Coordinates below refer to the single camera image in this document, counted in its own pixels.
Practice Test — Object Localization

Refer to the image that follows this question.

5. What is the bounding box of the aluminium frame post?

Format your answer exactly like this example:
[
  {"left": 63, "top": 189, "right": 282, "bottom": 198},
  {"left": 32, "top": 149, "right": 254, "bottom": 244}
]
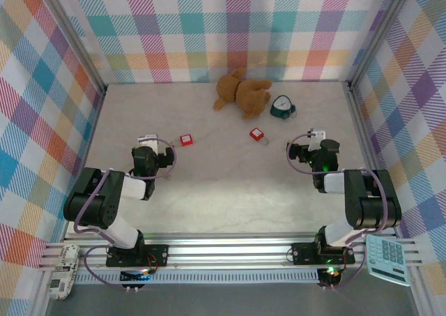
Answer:
[
  {"left": 348, "top": 0, "right": 417, "bottom": 91},
  {"left": 40, "top": 0, "right": 108, "bottom": 99}
]

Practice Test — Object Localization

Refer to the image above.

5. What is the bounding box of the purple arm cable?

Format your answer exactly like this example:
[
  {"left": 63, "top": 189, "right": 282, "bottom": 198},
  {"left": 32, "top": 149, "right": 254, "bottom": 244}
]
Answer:
[
  {"left": 72, "top": 137, "right": 178, "bottom": 291},
  {"left": 286, "top": 130, "right": 390, "bottom": 291}
]

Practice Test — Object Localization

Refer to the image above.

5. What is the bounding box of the teal alarm clock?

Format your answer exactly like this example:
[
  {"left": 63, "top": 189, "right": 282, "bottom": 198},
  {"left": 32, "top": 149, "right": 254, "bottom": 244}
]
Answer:
[{"left": 270, "top": 95, "right": 298, "bottom": 120}]

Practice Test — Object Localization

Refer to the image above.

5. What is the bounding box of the brown teddy bear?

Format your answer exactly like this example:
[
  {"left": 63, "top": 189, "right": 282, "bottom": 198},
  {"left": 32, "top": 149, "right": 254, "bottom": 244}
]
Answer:
[{"left": 213, "top": 68, "right": 274, "bottom": 120}]

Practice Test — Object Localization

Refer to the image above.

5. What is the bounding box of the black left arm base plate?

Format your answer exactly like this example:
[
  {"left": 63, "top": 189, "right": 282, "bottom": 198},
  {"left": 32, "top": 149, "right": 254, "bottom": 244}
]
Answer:
[{"left": 105, "top": 243, "right": 171, "bottom": 269}]

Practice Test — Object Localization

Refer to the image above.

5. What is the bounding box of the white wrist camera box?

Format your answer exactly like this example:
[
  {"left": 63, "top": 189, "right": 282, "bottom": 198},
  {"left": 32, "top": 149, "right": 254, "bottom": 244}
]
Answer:
[
  {"left": 137, "top": 133, "right": 160, "bottom": 146},
  {"left": 308, "top": 128, "right": 328, "bottom": 150}
]

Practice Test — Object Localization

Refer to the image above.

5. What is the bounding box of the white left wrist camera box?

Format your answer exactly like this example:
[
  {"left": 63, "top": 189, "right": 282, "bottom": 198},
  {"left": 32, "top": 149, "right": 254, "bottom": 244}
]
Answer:
[{"left": 137, "top": 133, "right": 160, "bottom": 146}]

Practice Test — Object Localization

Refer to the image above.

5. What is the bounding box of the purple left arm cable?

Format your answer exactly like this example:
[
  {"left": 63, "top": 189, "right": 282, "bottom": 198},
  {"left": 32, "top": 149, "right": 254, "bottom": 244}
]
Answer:
[{"left": 72, "top": 137, "right": 178, "bottom": 291}]

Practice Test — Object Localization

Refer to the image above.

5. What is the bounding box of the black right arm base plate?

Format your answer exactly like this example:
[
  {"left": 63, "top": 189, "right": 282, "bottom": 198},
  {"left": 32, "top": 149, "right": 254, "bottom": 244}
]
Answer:
[{"left": 291, "top": 241, "right": 356, "bottom": 266}]

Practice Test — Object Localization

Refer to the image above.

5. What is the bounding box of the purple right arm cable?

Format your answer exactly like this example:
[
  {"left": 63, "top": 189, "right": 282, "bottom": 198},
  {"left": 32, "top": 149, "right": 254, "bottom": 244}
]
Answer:
[{"left": 286, "top": 130, "right": 390, "bottom": 291}]

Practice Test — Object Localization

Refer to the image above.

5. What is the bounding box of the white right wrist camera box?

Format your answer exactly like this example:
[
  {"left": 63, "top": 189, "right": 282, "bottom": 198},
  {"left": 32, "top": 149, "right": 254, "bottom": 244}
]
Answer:
[{"left": 308, "top": 128, "right": 328, "bottom": 150}]

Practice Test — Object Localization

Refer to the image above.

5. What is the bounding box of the light blue calculator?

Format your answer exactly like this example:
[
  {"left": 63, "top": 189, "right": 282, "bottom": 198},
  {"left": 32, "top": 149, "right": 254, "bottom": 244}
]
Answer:
[{"left": 364, "top": 234, "right": 412, "bottom": 288}]

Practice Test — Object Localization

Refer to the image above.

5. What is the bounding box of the white slotted cable duct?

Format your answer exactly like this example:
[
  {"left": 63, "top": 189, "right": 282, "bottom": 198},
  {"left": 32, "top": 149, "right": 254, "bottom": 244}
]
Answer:
[{"left": 75, "top": 272, "right": 320, "bottom": 285}]

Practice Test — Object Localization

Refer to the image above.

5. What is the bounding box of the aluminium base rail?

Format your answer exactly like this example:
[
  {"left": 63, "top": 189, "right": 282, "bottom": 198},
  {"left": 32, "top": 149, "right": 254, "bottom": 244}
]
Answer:
[{"left": 40, "top": 232, "right": 419, "bottom": 271}]

